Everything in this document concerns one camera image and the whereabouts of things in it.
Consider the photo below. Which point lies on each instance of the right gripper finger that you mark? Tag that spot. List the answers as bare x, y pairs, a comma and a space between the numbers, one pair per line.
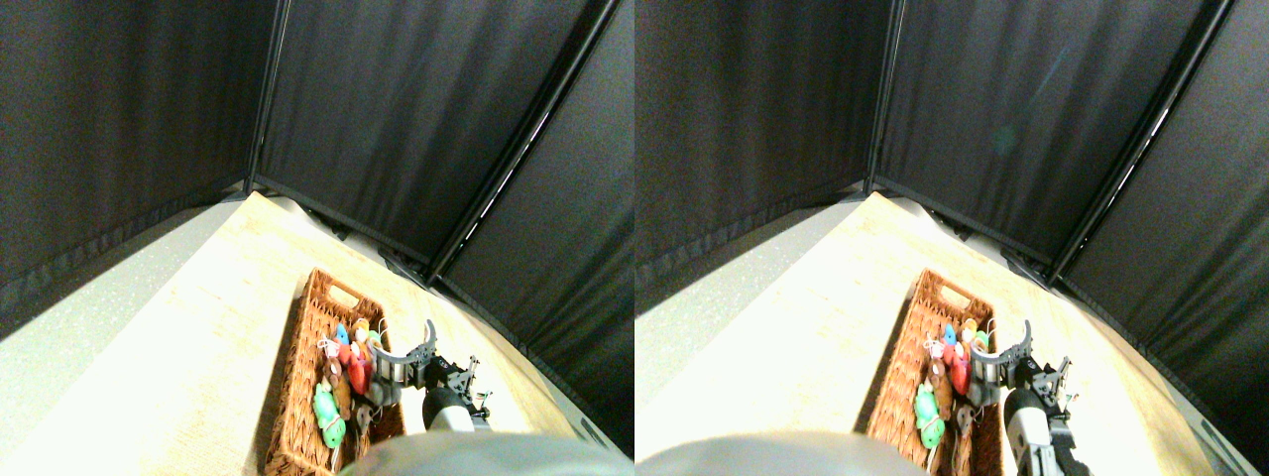
430, 342
988, 365
1026, 342
391, 365

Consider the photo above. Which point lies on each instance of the grey mouse toy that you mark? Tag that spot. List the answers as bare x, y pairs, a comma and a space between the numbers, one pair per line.
981, 393
384, 392

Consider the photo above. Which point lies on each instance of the red plush toy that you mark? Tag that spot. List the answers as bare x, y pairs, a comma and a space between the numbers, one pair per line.
357, 372
960, 372

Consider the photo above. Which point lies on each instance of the tan plush toy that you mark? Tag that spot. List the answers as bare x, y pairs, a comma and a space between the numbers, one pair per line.
362, 327
969, 327

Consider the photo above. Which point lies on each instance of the blue plush toy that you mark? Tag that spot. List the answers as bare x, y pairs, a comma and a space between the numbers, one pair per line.
949, 334
342, 334

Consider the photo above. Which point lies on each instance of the brown plush toy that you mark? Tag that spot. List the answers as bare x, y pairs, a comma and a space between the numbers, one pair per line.
339, 389
942, 389

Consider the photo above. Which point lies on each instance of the orange white plush toy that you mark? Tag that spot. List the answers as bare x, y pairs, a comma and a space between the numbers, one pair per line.
325, 347
933, 347

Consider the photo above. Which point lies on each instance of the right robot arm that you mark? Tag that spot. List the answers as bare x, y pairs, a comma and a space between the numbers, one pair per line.
1026, 431
448, 412

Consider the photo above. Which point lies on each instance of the curtain stand foot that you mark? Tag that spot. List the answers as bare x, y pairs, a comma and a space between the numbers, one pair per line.
329, 220
1227, 444
1027, 268
404, 268
600, 434
954, 220

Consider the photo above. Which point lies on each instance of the brown wicker basket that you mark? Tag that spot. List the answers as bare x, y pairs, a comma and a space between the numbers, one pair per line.
297, 397
897, 397

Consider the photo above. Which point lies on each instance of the curtain stand pole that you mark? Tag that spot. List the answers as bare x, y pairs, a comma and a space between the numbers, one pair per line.
520, 139
885, 94
268, 94
1140, 139

